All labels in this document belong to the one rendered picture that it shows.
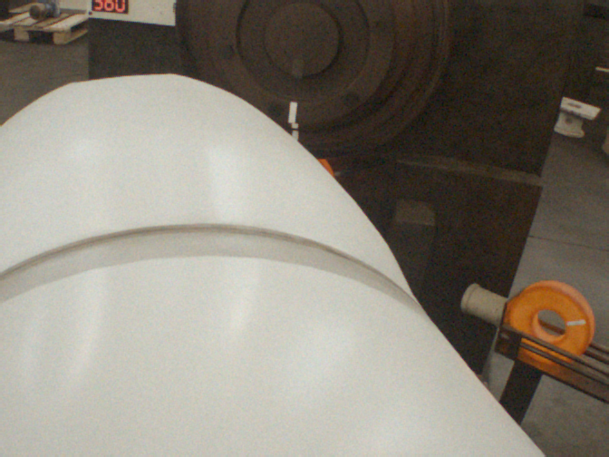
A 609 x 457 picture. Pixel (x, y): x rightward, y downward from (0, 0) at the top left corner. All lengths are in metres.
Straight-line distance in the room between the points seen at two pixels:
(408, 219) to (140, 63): 0.62
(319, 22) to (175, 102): 0.83
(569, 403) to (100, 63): 1.70
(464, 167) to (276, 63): 0.46
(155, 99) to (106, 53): 1.21
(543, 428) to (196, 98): 1.93
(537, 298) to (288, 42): 0.61
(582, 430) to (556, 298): 1.02
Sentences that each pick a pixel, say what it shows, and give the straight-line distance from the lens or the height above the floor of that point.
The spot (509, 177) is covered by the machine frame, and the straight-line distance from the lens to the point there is 1.28.
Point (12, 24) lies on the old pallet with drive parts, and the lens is 5.79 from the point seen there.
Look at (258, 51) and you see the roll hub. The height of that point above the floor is 1.08.
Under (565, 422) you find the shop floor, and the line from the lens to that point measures 2.11.
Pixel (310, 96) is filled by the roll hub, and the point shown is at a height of 1.02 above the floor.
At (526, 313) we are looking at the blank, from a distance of 1.18.
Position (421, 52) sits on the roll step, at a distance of 1.06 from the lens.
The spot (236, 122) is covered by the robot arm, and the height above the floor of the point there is 1.28.
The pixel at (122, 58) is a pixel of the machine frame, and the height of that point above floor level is 0.98.
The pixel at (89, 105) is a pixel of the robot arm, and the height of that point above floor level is 1.28.
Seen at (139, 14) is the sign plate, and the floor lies 1.08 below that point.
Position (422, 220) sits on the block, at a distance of 1.19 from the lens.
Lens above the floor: 1.33
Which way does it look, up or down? 29 degrees down
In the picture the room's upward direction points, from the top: 7 degrees clockwise
